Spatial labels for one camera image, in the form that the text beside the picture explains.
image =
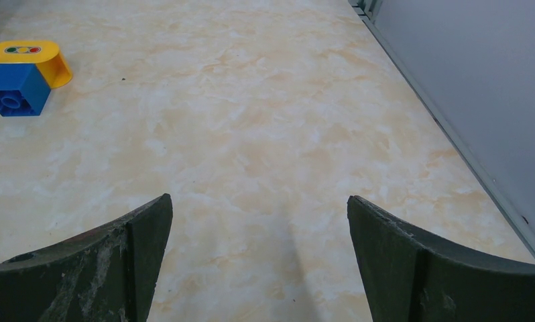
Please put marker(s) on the yellow and blue toy block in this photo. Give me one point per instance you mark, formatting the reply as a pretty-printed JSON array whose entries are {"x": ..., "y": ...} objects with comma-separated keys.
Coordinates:
[{"x": 29, "y": 70}]

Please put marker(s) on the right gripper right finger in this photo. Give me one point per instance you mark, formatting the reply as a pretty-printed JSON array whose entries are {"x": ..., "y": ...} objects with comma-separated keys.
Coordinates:
[{"x": 410, "y": 274}]

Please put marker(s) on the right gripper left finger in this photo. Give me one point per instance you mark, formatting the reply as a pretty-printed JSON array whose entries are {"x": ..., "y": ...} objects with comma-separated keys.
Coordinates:
[{"x": 108, "y": 273}]

